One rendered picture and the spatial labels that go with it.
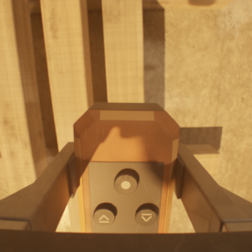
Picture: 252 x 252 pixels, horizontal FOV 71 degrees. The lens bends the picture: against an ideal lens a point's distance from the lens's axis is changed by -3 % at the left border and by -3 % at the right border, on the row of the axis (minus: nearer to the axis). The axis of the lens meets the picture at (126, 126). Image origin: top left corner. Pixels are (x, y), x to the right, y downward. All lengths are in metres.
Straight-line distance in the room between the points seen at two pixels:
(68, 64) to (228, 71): 0.57
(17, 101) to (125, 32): 0.35
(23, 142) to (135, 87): 0.37
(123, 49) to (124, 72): 0.06
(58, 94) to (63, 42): 0.14
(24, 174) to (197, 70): 0.70
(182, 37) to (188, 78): 0.15
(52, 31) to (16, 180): 0.46
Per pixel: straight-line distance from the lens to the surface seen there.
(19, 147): 0.63
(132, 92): 0.51
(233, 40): 0.82
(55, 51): 0.54
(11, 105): 0.60
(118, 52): 0.51
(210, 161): 0.74
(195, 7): 0.76
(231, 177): 0.95
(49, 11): 0.56
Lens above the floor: 0.70
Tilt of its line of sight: 75 degrees down
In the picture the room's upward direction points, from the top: 179 degrees clockwise
